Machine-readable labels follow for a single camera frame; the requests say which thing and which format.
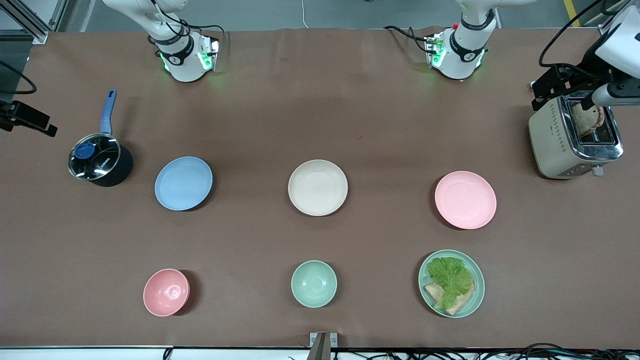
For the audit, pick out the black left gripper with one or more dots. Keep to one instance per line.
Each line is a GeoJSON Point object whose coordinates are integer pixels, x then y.
{"type": "Point", "coordinates": [588, 74]}

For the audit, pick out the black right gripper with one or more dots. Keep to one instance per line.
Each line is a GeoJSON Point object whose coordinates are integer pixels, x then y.
{"type": "Point", "coordinates": [6, 111]}

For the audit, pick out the shallow pink bowl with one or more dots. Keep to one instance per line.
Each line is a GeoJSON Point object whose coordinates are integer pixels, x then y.
{"type": "Point", "coordinates": [465, 200]}

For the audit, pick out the shallow blue bowl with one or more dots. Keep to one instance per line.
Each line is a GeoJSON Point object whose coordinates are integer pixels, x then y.
{"type": "Point", "coordinates": [183, 183]}

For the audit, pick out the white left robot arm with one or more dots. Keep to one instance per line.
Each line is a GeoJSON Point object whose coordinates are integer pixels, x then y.
{"type": "Point", "coordinates": [462, 55]}

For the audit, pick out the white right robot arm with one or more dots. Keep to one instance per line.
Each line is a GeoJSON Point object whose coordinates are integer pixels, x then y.
{"type": "Point", "coordinates": [181, 60]}

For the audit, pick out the bread slice in toaster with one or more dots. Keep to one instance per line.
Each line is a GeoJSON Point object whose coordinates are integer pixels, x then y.
{"type": "Point", "coordinates": [586, 120]}

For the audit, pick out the beige and chrome toaster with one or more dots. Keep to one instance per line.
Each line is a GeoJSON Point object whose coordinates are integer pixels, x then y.
{"type": "Point", "coordinates": [552, 142]}

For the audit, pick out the glass lid with blue knob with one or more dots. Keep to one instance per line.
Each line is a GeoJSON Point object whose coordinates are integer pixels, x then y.
{"type": "Point", "coordinates": [95, 156]}

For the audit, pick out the small deep pink bowl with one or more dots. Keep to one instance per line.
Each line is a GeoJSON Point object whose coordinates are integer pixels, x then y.
{"type": "Point", "coordinates": [166, 292]}

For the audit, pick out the green lettuce leaf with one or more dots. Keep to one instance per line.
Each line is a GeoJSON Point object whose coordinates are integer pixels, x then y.
{"type": "Point", "coordinates": [450, 277]}

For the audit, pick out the green plate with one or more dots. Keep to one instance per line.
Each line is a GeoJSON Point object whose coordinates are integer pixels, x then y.
{"type": "Point", "coordinates": [477, 295]}

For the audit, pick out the bread slice on plate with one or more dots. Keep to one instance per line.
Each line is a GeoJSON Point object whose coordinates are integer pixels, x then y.
{"type": "Point", "coordinates": [462, 302]}

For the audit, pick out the shallow beige bowl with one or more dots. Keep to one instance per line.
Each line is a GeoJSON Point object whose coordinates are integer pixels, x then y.
{"type": "Point", "coordinates": [318, 187]}

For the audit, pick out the small deep green bowl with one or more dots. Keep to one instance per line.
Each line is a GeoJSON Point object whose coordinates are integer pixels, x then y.
{"type": "Point", "coordinates": [314, 283]}

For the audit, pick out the aluminium frame profile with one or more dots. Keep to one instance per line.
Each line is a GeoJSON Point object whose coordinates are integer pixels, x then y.
{"type": "Point", "coordinates": [30, 22]}

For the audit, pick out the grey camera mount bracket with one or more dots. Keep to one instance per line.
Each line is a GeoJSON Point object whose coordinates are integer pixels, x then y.
{"type": "Point", "coordinates": [323, 345]}

